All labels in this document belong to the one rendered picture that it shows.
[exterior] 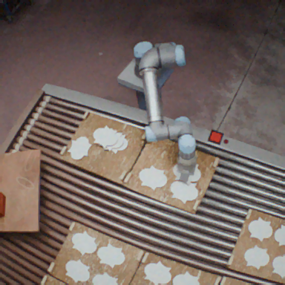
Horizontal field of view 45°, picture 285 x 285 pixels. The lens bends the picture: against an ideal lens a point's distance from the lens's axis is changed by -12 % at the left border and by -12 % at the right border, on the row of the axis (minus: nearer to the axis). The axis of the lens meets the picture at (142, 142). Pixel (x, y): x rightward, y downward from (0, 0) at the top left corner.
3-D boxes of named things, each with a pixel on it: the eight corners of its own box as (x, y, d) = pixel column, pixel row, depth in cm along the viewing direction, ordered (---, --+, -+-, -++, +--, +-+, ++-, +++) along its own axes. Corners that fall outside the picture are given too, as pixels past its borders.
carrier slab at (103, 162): (89, 112, 231) (88, 110, 229) (150, 133, 218) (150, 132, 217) (60, 159, 215) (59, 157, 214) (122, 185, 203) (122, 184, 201)
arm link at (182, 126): (166, 116, 183) (170, 136, 177) (189, 114, 183) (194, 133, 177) (167, 126, 190) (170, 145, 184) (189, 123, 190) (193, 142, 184)
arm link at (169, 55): (151, 43, 235) (156, 47, 183) (174, 41, 235) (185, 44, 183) (154, 61, 239) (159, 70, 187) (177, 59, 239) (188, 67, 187)
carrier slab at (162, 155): (152, 135, 218) (152, 133, 216) (220, 159, 205) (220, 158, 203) (123, 186, 202) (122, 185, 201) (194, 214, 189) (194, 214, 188)
